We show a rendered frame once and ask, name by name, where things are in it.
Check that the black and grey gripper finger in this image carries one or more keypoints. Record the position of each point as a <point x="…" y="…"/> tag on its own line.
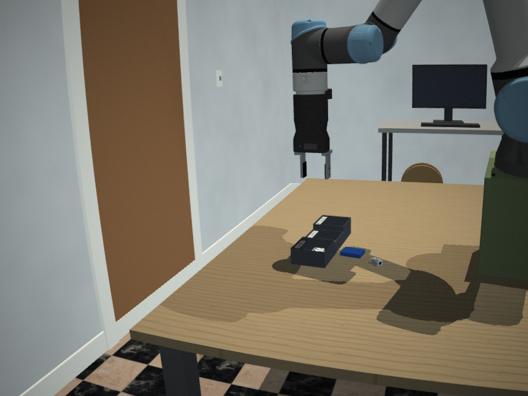
<point x="303" y="164"/>
<point x="327" y="165"/>

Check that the dark grey three-compartment bin rack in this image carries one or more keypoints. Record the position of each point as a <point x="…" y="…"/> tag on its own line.
<point x="322" y="228"/>

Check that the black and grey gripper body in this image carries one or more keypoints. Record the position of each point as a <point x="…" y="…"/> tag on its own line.
<point x="311" y="112"/>

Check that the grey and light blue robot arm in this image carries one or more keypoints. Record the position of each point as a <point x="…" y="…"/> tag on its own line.
<point x="364" y="43"/>

